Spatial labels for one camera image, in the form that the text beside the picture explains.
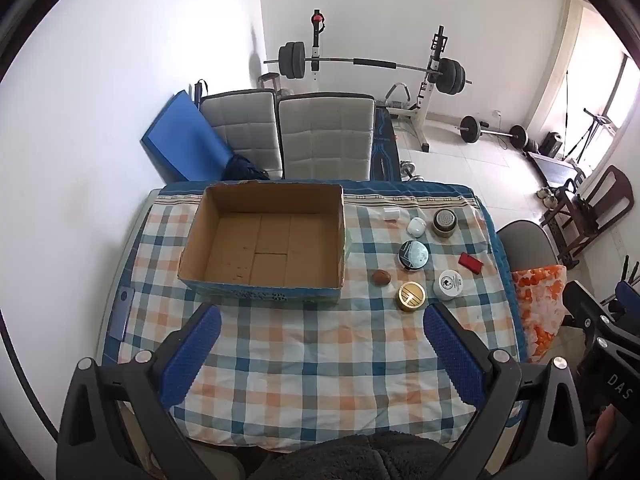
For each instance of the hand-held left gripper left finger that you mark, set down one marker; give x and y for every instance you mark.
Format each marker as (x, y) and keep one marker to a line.
(192, 355)

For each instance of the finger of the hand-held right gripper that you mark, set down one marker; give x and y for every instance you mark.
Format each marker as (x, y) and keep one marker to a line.
(627, 291)
(595, 310)

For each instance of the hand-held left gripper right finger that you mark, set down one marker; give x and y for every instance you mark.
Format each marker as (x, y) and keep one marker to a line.
(455, 355)

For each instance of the white round tin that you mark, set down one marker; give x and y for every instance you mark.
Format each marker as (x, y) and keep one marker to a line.
(447, 285)

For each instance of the gold round tin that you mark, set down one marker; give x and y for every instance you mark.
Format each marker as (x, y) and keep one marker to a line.
(412, 297)

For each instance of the small red box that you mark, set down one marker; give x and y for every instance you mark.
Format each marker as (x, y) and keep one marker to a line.
(470, 262)

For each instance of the brown walnut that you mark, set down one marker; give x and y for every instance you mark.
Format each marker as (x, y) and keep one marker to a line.
(381, 278)

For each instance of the black round tin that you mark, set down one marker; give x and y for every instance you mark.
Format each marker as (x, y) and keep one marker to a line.
(413, 254)

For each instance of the cardboard box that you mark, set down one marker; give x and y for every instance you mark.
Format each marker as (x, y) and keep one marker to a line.
(260, 240)

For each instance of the perforated metal cup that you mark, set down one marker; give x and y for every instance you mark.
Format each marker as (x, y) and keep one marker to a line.
(444, 221)

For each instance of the person's right hand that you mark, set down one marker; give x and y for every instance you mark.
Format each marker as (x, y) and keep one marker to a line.
(600, 432)

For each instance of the orange and white cloth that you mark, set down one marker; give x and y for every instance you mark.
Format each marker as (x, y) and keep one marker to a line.
(537, 305)

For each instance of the blue-grey flat rectangular object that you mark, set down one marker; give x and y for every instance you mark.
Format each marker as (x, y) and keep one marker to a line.
(123, 315)

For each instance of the brown wooden chair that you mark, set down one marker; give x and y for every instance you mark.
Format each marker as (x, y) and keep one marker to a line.
(607, 200)

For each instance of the grey round-backed chair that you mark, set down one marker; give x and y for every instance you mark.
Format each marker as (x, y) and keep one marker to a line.
(525, 245)

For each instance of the plaid tablecloth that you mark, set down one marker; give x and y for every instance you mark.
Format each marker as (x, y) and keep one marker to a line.
(310, 350)

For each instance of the pair of white shoes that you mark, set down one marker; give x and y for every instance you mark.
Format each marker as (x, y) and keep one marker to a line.
(545, 196)

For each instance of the small white case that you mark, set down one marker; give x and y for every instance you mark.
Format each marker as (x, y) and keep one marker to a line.
(416, 226)

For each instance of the dark low bench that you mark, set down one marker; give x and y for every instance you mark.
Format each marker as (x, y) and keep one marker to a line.
(555, 167)

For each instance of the dark grey fleece clothing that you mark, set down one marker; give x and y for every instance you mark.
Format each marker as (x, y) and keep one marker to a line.
(345, 460)

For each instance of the small clear plastic cap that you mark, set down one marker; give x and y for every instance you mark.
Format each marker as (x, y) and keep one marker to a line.
(392, 214)

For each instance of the black speaker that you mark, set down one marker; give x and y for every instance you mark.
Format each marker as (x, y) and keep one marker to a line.
(552, 144)

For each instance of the small dumbbell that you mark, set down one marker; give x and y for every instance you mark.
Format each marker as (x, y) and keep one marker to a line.
(412, 170)

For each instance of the dark blue bag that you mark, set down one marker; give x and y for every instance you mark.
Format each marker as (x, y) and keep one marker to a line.
(242, 169)

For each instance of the blue bench pad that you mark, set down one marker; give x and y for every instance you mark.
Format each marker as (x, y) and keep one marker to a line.
(385, 150)

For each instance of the short barbell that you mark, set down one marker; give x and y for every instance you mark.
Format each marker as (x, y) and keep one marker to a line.
(470, 129)

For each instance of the blue folded mat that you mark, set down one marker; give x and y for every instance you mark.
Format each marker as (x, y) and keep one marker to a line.
(180, 135)

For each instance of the grey quilted chair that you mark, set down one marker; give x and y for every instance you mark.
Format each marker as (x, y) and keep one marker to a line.
(240, 130)
(325, 135)

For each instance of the white curtain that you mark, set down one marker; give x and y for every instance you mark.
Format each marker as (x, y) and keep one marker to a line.
(575, 60)

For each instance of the white weight bench rack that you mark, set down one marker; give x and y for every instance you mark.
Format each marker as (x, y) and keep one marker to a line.
(431, 85)

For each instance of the small round stool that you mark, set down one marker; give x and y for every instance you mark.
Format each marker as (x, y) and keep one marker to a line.
(269, 80)

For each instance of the long barbell with black plates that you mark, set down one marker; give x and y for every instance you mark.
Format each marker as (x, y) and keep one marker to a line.
(292, 60)

